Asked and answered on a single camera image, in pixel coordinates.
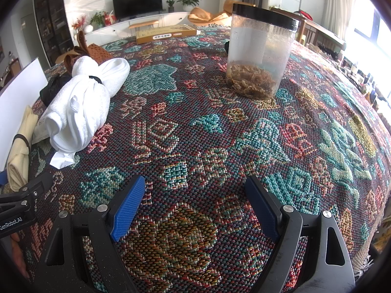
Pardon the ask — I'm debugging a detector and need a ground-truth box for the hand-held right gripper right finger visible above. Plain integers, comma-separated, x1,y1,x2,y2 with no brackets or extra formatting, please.
244,175,356,293

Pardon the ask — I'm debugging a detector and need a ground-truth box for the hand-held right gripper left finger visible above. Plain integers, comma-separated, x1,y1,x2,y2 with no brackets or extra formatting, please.
34,175,146,293

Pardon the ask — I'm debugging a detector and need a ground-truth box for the cream cloth roll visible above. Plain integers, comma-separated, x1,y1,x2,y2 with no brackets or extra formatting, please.
6,105,39,193

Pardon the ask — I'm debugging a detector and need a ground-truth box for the white box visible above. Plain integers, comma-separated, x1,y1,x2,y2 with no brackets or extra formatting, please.
0,56,49,171

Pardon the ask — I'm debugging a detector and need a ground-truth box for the white towel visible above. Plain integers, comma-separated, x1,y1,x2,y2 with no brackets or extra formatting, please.
40,57,130,169

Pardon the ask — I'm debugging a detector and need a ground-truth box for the black cloth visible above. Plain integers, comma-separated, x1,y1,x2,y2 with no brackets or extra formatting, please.
40,73,72,104

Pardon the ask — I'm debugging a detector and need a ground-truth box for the brown cloth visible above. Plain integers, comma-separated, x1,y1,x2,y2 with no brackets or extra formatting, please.
64,31,112,75

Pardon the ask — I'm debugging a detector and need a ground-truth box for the person's left hand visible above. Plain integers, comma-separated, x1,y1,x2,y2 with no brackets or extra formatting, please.
11,233,31,278

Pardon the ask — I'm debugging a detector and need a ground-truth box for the flat printed packet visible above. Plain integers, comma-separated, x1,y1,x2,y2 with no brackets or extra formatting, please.
32,119,51,144

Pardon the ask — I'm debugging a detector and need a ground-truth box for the patterned woven blanket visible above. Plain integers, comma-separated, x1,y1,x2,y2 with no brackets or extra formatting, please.
23,26,391,293

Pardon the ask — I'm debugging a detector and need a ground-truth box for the cardboard box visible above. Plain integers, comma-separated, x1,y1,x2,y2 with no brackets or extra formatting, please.
56,52,75,65

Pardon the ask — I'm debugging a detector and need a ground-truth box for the clear jar black lid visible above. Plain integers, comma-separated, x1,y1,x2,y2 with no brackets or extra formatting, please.
225,3,300,100

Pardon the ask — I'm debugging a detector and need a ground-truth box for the cluster of bottles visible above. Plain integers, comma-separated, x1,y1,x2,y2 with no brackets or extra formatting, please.
342,52,391,106

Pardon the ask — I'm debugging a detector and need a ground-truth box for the dark display cabinet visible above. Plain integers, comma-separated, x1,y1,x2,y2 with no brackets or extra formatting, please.
32,0,74,64

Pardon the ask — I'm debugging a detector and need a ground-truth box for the bushy green potted plant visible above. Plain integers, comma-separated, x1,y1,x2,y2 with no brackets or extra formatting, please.
90,11,107,28

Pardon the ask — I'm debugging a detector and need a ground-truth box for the white television cabinet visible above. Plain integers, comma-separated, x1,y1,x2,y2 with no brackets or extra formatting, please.
73,11,199,44

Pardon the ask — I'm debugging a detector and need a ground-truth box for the yellow flat box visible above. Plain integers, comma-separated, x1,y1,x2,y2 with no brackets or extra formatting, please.
135,24,201,45

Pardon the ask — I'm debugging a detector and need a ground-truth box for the wooden hairpin-leg bench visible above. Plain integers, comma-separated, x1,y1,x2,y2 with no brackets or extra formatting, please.
128,20,159,35

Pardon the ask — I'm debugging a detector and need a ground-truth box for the window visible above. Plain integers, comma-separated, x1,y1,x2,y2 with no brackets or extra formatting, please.
354,6,391,98

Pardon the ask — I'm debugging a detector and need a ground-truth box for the orange lounge chair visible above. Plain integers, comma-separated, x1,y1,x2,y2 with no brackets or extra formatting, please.
188,0,245,26

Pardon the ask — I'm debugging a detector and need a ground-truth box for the black television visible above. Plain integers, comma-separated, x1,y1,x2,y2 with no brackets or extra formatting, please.
112,0,163,20

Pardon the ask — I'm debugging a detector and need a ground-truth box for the white curtain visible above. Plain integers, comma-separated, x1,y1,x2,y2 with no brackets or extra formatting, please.
301,0,361,40

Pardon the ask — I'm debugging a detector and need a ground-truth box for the large potted plant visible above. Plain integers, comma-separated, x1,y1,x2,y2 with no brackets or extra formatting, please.
177,0,202,11

